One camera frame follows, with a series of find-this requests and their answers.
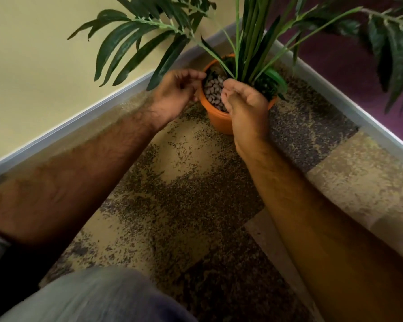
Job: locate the white baseboard under yellow wall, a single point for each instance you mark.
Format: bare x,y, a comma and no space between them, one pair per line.
87,120

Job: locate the person's right hand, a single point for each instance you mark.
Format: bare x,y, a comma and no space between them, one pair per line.
248,113

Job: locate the white baseboard under purple wall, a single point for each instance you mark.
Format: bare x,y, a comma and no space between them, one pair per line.
349,110

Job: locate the person's left jeans leg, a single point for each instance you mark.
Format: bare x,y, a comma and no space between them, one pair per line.
94,296

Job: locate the person's left hand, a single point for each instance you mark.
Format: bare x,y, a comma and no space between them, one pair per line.
173,95

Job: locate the person's right forearm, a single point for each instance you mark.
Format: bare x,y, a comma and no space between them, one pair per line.
329,244

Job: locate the person's left forearm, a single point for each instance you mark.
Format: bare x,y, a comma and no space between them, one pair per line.
70,187

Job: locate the green artificial palm plant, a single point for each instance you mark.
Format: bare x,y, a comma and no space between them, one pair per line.
221,124

